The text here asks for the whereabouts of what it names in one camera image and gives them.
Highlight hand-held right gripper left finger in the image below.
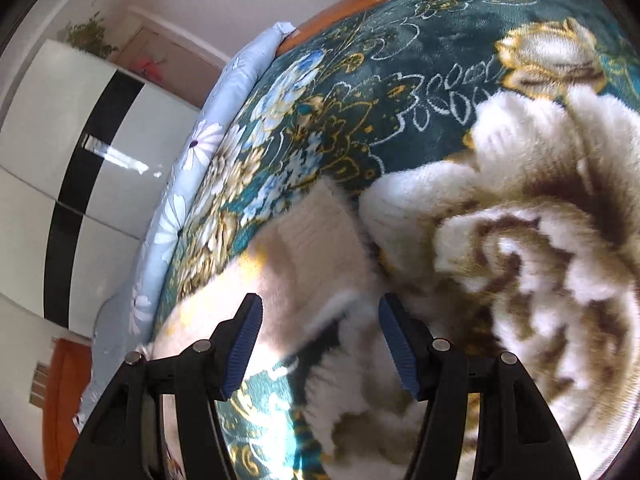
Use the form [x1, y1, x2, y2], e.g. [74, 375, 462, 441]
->
[60, 293, 264, 480]

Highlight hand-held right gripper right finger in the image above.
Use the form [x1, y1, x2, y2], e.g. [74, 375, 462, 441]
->
[378, 293, 583, 480]

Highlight pink hanging clothes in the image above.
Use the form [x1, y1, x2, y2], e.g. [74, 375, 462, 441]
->
[132, 55, 168, 83]

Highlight light blue daisy quilt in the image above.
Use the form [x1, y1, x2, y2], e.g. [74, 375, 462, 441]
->
[72, 21, 296, 433]

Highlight wooden headboard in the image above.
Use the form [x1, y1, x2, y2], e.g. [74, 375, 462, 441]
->
[42, 337, 96, 480]

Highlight green floral plush blanket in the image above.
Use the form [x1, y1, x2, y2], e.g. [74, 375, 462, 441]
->
[150, 0, 640, 480]

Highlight beige door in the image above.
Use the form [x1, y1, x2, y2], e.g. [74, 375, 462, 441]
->
[107, 5, 231, 111]

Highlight white wardrobe with black stripe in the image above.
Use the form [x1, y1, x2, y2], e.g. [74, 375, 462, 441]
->
[0, 37, 201, 341]

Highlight green potted plant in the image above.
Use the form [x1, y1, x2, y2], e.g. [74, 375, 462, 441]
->
[62, 10, 118, 61]

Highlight wooden bed frame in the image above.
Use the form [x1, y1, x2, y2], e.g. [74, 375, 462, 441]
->
[277, 0, 576, 56]

